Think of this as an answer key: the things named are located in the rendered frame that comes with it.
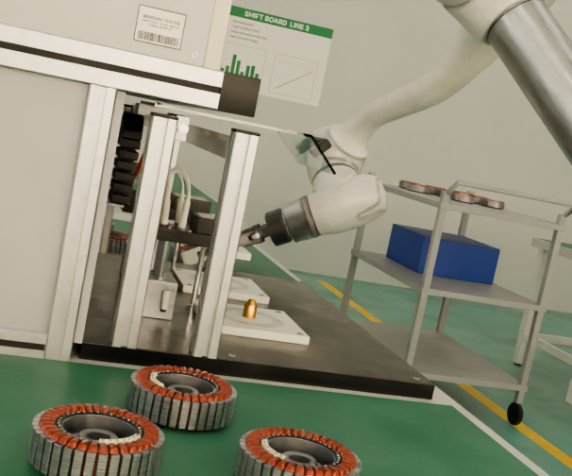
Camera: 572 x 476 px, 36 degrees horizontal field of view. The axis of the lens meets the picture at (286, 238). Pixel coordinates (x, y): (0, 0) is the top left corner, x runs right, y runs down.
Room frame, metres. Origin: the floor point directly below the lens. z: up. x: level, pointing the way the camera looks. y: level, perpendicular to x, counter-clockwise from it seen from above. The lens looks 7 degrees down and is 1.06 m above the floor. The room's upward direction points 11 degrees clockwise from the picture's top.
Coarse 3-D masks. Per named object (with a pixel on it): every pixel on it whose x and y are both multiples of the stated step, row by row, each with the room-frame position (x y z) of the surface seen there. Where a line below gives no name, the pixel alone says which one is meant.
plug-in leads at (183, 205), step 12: (180, 168) 1.21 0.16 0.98; (168, 180) 1.21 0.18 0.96; (180, 180) 1.25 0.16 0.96; (168, 192) 1.21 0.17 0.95; (180, 192) 1.25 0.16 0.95; (168, 204) 1.21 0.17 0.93; (180, 204) 1.25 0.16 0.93; (168, 216) 1.21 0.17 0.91; (180, 216) 1.21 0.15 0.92; (180, 228) 1.20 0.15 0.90
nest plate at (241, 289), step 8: (176, 272) 1.51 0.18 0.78; (184, 272) 1.53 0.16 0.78; (192, 272) 1.54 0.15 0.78; (184, 280) 1.45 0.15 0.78; (192, 280) 1.46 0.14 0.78; (200, 280) 1.48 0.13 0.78; (232, 280) 1.54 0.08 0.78; (240, 280) 1.55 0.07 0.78; (248, 280) 1.57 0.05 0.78; (184, 288) 1.41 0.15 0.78; (192, 288) 1.41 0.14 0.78; (200, 288) 1.42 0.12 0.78; (232, 288) 1.47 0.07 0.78; (240, 288) 1.48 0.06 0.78; (248, 288) 1.50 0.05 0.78; (256, 288) 1.51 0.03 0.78; (232, 296) 1.43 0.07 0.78; (240, 296) 1.44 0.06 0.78; (248, 296) 1.44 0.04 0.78; (256, 296) 1.45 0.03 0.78; (264, 296) 1.46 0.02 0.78
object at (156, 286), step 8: (152, 272) 1.24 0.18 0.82; (152, 280) 1.19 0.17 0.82; (160, 280) 1.20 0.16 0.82; (168, 280) 1.21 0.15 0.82; (176, 280) 1.22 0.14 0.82; (152, 288) 1.19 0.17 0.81; (160, 288) 1.19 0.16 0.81; (168, 288) 1.20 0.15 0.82; (176, 288) 1.20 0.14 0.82; (152, 296) 1.19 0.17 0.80; (160, 296) 1.19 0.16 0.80; (144, 304) 1.19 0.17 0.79; (152, 304) 1.19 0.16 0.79; (168, 304) 1.20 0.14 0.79; (144, 312) 1.19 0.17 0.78; (152, 312) 1.19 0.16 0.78; (160, 312) 1.20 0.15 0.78; (168, 312) 1.20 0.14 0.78
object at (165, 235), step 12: (192, 216) 1.26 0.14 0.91; (204, 216) 1.23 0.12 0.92; (168, 228) 1.20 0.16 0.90; (192, 228) 1.24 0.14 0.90; (204, 228) 1.21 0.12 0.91; (168, 240) 1.20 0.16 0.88; (180, 240) 1.20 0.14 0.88; (192, 240) 1.21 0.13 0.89; (204, 240) 1.21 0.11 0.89; (156, 252) 1.25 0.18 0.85; (240, 252) 1.23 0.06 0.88; (156, 264) 1.23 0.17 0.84
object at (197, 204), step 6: (174, 198) 1.45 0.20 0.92; (192, 198) 1.46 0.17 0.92; (198, 198) 1.48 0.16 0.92; (204, 198) 1.50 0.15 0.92; (132, 204) 1.42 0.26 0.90; (174, 204) 1.44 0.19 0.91; (192, 204) 1.45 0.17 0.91; (198, 204) 1.45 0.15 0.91; (204, 204) 1.46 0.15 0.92; (210, 204) 1.46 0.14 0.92; (126, 210) 1.42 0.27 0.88; (132, 210) 1.42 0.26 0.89; (174, 210) 1.44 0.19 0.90; (192, 210) 1.45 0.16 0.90; (198, 210) 1.45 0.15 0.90; (204, 210) 1.46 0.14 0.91; (174, 216) 1.44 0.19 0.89
